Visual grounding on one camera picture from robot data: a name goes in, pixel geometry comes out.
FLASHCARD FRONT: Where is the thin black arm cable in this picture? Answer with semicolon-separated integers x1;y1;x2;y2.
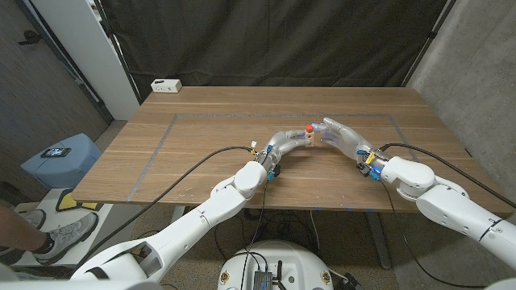
240;176;269;290
378;179;491;289

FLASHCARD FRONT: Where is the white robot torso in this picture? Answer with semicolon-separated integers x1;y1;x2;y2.
217;240;335;290

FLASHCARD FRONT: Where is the white pillar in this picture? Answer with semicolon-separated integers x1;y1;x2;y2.
30;0;140;121

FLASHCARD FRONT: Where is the black backdrop curtain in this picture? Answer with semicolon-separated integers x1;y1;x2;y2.
98;0;459;102

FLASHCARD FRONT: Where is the black backdrop stand pole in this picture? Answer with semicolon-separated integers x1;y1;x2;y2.
92;0;142;105
402;0;459;88

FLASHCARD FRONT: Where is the blue stool with phone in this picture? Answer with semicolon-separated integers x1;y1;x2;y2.
19;132;104;190

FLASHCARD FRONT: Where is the grey module on torso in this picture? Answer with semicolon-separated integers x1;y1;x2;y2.
252;270;274;290

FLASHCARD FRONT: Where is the yellow black floor pedal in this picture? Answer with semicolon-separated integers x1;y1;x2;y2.
55;188;104;213

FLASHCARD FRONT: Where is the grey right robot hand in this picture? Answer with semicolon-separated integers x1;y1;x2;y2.
312;117;388;167

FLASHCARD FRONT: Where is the grey black sneaker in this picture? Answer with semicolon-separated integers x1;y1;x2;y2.
22;209;48;230
31;212;99;266

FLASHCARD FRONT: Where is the grey table leg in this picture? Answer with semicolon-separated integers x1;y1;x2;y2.
364;211;393;270

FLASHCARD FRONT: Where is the white power strip box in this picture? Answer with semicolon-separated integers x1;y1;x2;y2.
150;78;183;94

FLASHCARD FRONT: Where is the black floor cable tangle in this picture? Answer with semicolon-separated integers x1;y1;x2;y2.
213;207;319;263

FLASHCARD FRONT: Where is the white table leg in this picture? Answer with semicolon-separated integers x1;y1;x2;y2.
171;205;186;225

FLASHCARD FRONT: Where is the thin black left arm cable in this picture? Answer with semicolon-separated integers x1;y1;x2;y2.
240;176;269;290

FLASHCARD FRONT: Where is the white floor platform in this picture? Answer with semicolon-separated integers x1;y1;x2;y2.
14;188;142;269

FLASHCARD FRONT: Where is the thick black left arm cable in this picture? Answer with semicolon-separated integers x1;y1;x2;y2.
72;146;256;269

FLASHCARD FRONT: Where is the person's bare leg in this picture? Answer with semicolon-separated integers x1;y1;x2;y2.
0;205;45;253

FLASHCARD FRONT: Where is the black smartphone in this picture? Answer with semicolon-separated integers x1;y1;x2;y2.
40;147;73;159

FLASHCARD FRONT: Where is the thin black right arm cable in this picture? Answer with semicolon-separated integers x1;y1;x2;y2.
378;179;491;289

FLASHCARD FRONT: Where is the black door handle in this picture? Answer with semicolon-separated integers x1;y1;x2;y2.
18;30;44;45

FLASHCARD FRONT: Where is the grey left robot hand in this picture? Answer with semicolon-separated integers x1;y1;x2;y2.
260;129;314;170

